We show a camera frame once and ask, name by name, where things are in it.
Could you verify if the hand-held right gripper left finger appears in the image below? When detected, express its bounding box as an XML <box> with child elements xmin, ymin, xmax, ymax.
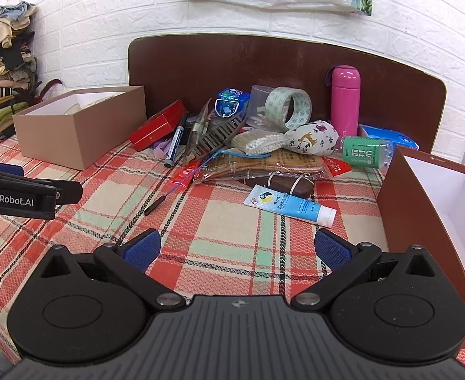
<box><xmin>38</xmin><ymin>227</ymin><xmax>187</xmax><ymax>312</ymax></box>

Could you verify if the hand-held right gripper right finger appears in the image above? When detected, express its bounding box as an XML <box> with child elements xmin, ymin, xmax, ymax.
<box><xmin>291</xmin><ymin>227</ymin><xmax>437</xmax><ymax>312</ymax></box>

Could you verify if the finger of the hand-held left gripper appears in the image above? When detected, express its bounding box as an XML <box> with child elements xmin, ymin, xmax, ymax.
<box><xmin>0</xmin><ymin>160</ymin><xmax>26</xmax><ymax>177</ymax></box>
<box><xmin>0</xmin><ymin>166</ymin><xmax>84</xmax><ymax>206</ymax></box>

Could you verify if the beige cardboard box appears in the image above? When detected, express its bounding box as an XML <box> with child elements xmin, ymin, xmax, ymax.
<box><xmin>12</xmin><ymin>85</ymin><xmax>147</xmax><ymax>171</ymax></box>

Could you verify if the brown insoles clear packet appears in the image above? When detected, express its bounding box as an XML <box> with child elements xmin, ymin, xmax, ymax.
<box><xmin>194</xmin><ymin>151</ymin><xmax>352</xmax><ymax>185</ymax></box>

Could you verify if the thin black stick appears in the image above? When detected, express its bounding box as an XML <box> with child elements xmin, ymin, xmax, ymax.
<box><xmin>143</xmin><ymin>194</ymin><xmax>168</xmax><ymax>217</ymax></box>

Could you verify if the blue white cream tube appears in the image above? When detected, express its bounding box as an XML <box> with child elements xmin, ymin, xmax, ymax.
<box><xmin>243</xmin><ymin>184</ymin><xmax>338</xmax><ymax>229</ymax></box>

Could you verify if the dark brown banded block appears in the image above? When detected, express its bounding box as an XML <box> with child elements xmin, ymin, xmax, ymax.
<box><xmin>238</xmin><ymin>173</ymin><xmax>314</xmax><ymax>199</ymax></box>

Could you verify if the plaid cloth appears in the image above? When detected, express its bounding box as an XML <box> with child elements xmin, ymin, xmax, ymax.
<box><xmin>0</xmin><ymin>135</ymin><xmax>465</xmax><ymax>369</ymax></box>

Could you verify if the red plastic wrapper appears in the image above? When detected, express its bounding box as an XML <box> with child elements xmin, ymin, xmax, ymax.
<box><xmin>171</xmin><ymin>161</ymin><xmax>202</xmax><ymax>191</ymax></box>

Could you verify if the brown cardboard box white inside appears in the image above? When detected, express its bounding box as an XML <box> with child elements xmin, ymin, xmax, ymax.
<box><xmin>376</xmin><ymin>146</ymin><xmax>465</xmax><ymax>306</ymax></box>

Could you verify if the pile of folded clothes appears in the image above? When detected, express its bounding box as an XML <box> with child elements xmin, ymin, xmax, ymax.
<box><xmin>0</xmin><ymin>2</ymin><xmax>40</xmax><ymax>144</ymax></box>

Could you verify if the green label water bottle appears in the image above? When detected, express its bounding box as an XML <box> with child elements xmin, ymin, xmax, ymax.
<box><xmin>332</xmin><ymin>135</ymin><xmax>394</xmax><ymax>169</ymax></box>

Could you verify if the red box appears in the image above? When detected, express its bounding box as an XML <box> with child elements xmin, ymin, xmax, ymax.
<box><xmin>129</xmin><ymin>100</ymin><xmax>189</xmax><ymax>152</ymax></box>

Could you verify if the blue marker pen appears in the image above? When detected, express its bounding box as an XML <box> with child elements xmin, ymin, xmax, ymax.
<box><xmin>163</xmin><ymin>112</ymin><xmax>189</xmax><ymax>168</ymax></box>

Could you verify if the white patterned fabric pouch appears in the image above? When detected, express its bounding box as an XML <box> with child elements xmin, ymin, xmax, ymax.
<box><xmin>281</xmin><ymin>120</ymin><xmax>338</xmax><ymax>156</ymax></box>

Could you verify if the blue tissue packet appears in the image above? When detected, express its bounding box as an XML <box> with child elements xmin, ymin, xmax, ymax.
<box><xmin>358</xmin><ymin>123</ymin><xmax>420</xmax><ymax>151</ymax></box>

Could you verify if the pack of cotton swabs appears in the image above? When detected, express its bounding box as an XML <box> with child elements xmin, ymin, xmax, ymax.
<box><xmin>231</xmin><ymin>130</ymin><xmax>285</xmax><ymax>156</ymax></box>

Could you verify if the clear plastic packet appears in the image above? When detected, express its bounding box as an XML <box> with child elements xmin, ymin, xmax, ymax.
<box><xmin>184</xmin><ymin>98</ymin><xmax>214</xmax><ymax>164</ymax></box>

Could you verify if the patterned tape roll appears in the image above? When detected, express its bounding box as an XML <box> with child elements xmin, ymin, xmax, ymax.
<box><xmin>264</xmin><ymin>86</ymin><xmax>313</xmax><ymax>131</ymax></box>

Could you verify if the pink thermos bottle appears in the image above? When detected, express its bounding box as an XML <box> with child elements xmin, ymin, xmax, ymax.
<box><xmin>326</xmin><ymin>65</ymin><xmax>363</xmax><ymax>137</ymax></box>

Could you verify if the clear plastic cup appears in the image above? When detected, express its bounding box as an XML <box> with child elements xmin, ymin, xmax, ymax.
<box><xmin>249</xmin><ymin>85</ymin><xmax>277</xmax><ymax>123</ymax></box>

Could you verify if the blue clear plastic pack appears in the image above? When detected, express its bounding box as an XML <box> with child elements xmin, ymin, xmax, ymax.
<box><xmin>216</xmin><ymin>86</ymin><xmax>251</xmax><ymax>118</ymax></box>

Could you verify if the dark brown wooden headboard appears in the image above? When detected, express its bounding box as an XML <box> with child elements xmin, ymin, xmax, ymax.
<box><xmin>128</xmin><ymin>34</ymin><xmax>448</xmax><ymax>153</ymax></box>

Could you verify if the blue string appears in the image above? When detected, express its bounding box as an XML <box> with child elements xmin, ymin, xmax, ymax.
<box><xmin>164</xmin><ymin>148</ymin><xmax>241</xmax><ymax>198</ymax></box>

